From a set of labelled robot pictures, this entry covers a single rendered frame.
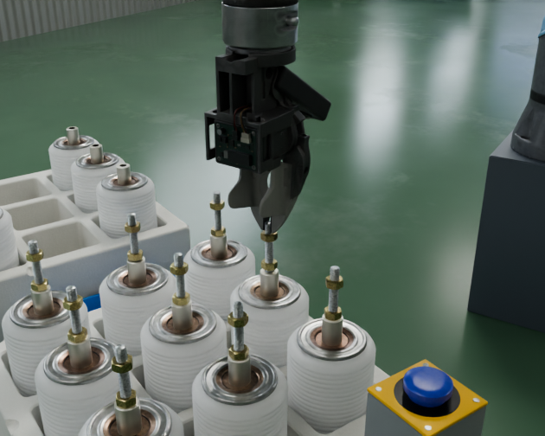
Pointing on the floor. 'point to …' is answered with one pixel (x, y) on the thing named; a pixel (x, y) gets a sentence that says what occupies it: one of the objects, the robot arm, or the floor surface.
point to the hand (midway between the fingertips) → (272, 217)
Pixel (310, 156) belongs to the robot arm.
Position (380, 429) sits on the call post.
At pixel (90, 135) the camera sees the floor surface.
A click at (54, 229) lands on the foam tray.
